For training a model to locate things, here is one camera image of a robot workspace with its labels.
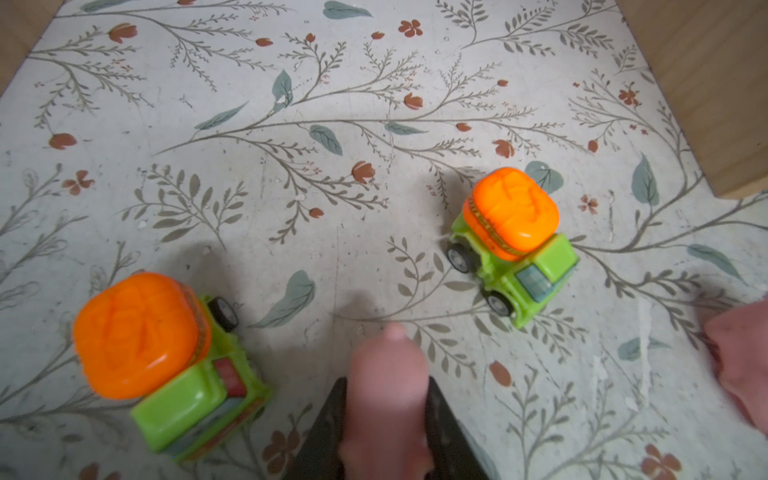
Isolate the orange green mixer truck right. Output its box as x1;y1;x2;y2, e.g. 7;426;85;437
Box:
446;167;580;329

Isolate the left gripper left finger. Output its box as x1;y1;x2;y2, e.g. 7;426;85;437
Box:
284;377;347;480

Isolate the orange green mixer truck left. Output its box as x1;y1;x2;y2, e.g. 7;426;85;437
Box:
73;272;273;461

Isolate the orange green mixer truck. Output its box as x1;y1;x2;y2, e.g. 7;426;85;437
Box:
73;272;273;461
446;167;580;329

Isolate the wooden two-tier shelf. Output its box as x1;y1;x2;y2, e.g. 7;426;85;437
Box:
0;0;768;200

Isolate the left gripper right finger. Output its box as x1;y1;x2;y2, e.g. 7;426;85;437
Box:
425;377;489;480

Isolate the pink pig toy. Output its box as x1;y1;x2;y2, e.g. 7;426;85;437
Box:
338;322;434;479
704;297;767;435

